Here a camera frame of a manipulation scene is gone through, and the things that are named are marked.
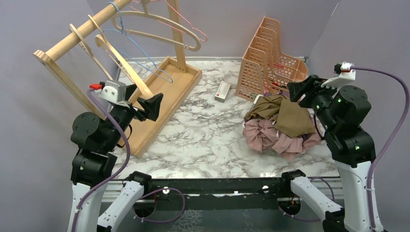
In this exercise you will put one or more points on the wooden hanger leftmost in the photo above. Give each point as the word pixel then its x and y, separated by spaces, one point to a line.
pixel 88 50

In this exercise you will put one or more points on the small white red box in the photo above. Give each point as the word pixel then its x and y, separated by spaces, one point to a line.
pixel 222 91

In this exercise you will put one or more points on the peach plastic file organizer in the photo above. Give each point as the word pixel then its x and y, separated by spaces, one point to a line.
pixel 264 66

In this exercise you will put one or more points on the pink wire hanger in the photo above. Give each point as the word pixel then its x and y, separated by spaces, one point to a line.
pixel 174 9

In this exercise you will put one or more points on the wooden hanger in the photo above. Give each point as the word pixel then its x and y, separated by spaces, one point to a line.
pixel 102 42
pixel 170 29
pixel 88 50

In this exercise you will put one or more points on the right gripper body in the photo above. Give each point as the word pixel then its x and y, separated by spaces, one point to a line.
pixel 318 97

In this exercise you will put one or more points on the wooden hanger right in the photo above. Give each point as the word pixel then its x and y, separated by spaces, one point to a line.
pixel 170 29

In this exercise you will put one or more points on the blue wire hanger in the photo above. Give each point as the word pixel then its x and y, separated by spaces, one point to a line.
pixel 122 30

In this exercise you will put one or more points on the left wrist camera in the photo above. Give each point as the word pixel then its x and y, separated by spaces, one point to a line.
pixel 112 91

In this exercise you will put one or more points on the wooden clothes rack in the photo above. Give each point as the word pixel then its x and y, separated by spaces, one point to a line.
pixel 175 79

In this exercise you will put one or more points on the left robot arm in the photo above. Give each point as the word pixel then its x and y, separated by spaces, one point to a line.
pixel 104 151

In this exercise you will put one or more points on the purple garment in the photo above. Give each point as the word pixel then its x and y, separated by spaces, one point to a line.
pixel 276 93

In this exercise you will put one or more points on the brown skirt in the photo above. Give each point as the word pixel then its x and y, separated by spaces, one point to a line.
pixel 289 117

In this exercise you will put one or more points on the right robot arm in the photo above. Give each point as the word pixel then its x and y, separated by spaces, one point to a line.
pixel 341 111

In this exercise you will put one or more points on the pink skirt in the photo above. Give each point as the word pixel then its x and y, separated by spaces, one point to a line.
pixel 261 136

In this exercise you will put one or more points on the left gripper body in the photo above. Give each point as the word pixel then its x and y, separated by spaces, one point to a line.
pixel 126 110

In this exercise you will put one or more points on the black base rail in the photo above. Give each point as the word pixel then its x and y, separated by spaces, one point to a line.
pixel 218 193

